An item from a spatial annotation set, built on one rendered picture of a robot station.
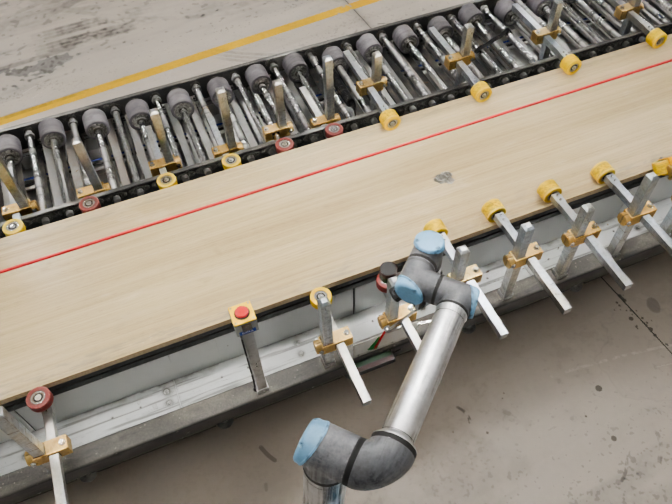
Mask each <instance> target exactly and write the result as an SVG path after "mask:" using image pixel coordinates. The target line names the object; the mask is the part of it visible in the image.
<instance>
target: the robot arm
mask: <svg viewBox="0 0 672 504"><path fill-rule="evenodd" d="M413 243H414V246H413V249H412V251H411V253H410V255H409V257H408V259H407V261H406V263H405V265H404V267H403V269H402V271H401V273H400V275H399V276H398V277H397V281H396V284H395V286H393V287H392V288H390V289H389V292H390V294H391V296H392V298H393V300H395V301H396V302H399V301H400V300H403V301H405V302H407V303H409V304H413V307H414V309H415V310H417V311H419V310H421V309H422V308H423V307H425V306H427V305H429V304H432V305H435V306H437V307H436V311H435V313H434V315H433V318H432V320H431V322H430V324H429V326H428V328H427V331H426V333H425V335H424V337H423V339H422V341H421V344H420V346H419V348H418V350H417V352H416V354H415V357H414V359H413V361H412V363H411V365H410V368H409V370H408V372H407V374H406V376H405V378H404V381H403V383H402V385H401V387H400V389H399V391H398V394H397V396H396V398H395V400H394V402H393V404H392V407H391V409H390V411H389V413H388V415H387V417H386V420H385V422H384V424H383V426H382V428H381V429H379V430H375V431H374V432H373V433H372V435H371V437H370V439H366V438H363V437H361V436H359V435H357V434H355V433H352V432H350V431H348V430H346V429H343V428H341V427H339V426H337V425H334V424H332V423H330V422H329V421H325V420H322V419H320V418H315V419H313V420H312V421H311V422H310V423H309V425H308V426H307V428H306V430H305V432H304V434H303V435H302V437H301V439H300V441H299V444H298V446H297V448H296V450H295V453H294V456H293V460H294V462H296V463H297V464H298V465H299V466H301V465H302V466H303V471H304V474H303V504H344V501H345V494H346V487H348V488H350V489H353V490H358V491H370V490H376V489H379V488H383V487H385V486H388V485H390V484H392V483H394V482H395V481H397V480H399V479H400V478H401V477H403V476H404V475H405V474H406V473H407V472H408V471H409V470H410V468H411V467H412V465H413V463H414V461H415V458H416V456H417V450H416V448H415V446H414V443H415V441H416V439H417V436H418V434H419V431H420V429H421V427H422V424H423V422H424V419H425V417H426V415H427V412H428V410H429V407H430V405H431V403H432V400H433V398H434V395H435V393H436V391H437V388H438V386H439V383H440V381H441V379H442V376H443V374H444V371H445V369H446V366H447V364H448V362H449V359H450V357H451V354H452V352H453V350H454V347H455V345H456V342H457V340H458V338H459V335H460V333H461V330H462V328H463V326H464V323H465V322H466V321H467V318H468V319H472V318H473V316H474V313H475V309H476V306H477V302H478V299H479V295H480V290H479V288H477V287H475V286H472V285H471V284H467V283H464V282H461V281H458V280H456V279H453V278H450V277H447V276H444V275H442V270H441V265H442V259H443V253H444V250H445V240H444V238H443V237H442V235H441V234H439V233H438V232H435V231H432V230H425V231H421V232H419V233H418V234H417V235H416V237H415V239H414V242H413Z"/></svg>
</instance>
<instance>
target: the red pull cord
mask: <svg viewBox="0 0 672 504"><path fill-rule="evenodd" d="M669 62H672V59H670V60H666V61H663V62H660V63H657V64H654V65H650V66H647V67H644V68H641V69H638V70H635V71H631V72H628V73H625V74H622V75H619V76H616V77H612V78H609V79H606V80H603V81H600V82H597V83H593V84H590V85H587V86H584V87H581V88H577V89H574V90H571V91H568V92H565V93H562V94H558V95H555V96H552V97H549V98H546V99H543V100H539V101H536V102H533V103H530V104H527V105H524V106H520V107H517V108H514V109H511V110H508V111H504V112H501V113H498V114H495V115H492V116H489V117H485V118H482V119H479V120H476V121H473V122H470V123H466V124H463V125H460V126H457V127H454V128H451V129H447V130H444V131H441V132H438V133H435V134H431V135H428V136H425V137H422V138H419V139H416V140H412V141H409V142H406V143H403V144H400V145H397V146H393V147H390V148H387V149H384V150H381V151H378V152H374V153H371V154H368V155H365V156H362V157H358V158H355V159H352V160H349V161H346V162H343V163H339V164H336V165H333V166H330V167H327V168H324V169H320V170H317V171H314V172H311V173H308V174H305V175H301V176H298V177H295V178H292V179H289V180H286V181H282V182H279V183H276V184H273V185H270V186H266V187H263V188H260V189H257V190H254V191H251V192H247V193H244V194H241V195H238V196H235V197H232V198H228V199H225V200H222V201H219V202H216V203H213V204H209V205H206V206H203V207H200V208H197V209H193V210H190V211H187V212H184V213H181V214H178V215H174V216H171V217H168V218H165V219H162V220H159V221H155V222H152V223H149V224H146V225H143V226H140V227H136V228H133V229H130V230H127V231H124V232H120V233H117V234H114V235H111V236H108V237H105V238H101V239H98V240H95V241H92V242H89V243H86V244H82V245H79V246H76V247H73V248H70V249H67V250H63V251H60V252H57V253H54V254H51V255H47V256H44V257H41V258H38V259H35V260H32V261H28V262H25V263H22V264H19V265H16V266H13V267H9V268H6V269H3V270H0V274H1V273H5V272H8V271H11V270H14V269H17V268H20V267H24V266H27V265H30V264H33V263H36V262H39V261H43V260H46V259H49V258H52V257H55V256H58V255H62V254H65V253H68V252H71V251H74V250H77V249H80V248H84V247H87V246H90V245H93V244H96V243H99V242H103V241H106V240H109V239H112V238H115V237H118V236H122V235H125V234H128V233H131V232H134V231H137V230H141V229H144V228H147V227H150V226H153V225H156V224H160V223H163V222H166V221H169V220H172V219H175V218H179V217H182V216H185V215H188V214H191V213H194V212H198V211H201V210H204V209H207V208H210V207H213V206H217V205H220V204H223V203H226V202H229V201H232V200H235V199H239V198H242V197H245V196H248V195H251V194H254V193H258V192H261V191H264V190H267V189H270V188H273V187H277V186H280V185H283V184H286V183H289V182H292V181H296V180H299V179H302V178H305V177H308V176H311V175H315V174H318V173H321V172H324V171H327V170H330V169H334V168H337V167H340V166H343V165H346V164H349V163H353V162H356V161H359V160H362V159H365V158H368V157H371V156H375V155H378V154H381V153H384V152H387V151H390V150H394V149H397V148H400V147H403V146H406V145H409V144H413V143H416V142H419V141H422V140H425V139H428V138H432V137H435V136H438V135H441V134H444V133H447V132H451V131H454V130H457V129H460V128H463V127H466V126H470V125H473V124H476V123H479V122H482V121H485V120H489V119H492V118H495V117H498V116H501V115H504V114H508V113H511V112H514V111H517V110H520V109H523V108H526V107H530V106H533V105H536V104H539V103H542V102H545V101H549V100H552V99H555V98H558V97H561V96H564V95H568V94H571V93H574V92H577V91H580V90H583V89H587V88H590V87H593V86H596V85H599V84H602V83H606V82H609V81H612V80H615V79H618V78H621V77H625V76H628V75H631V74H634V73H637V72H640V71H644V70H647V69H650V68H653V67H656V66H659V65H662V64H666V63H669Z"/></svg>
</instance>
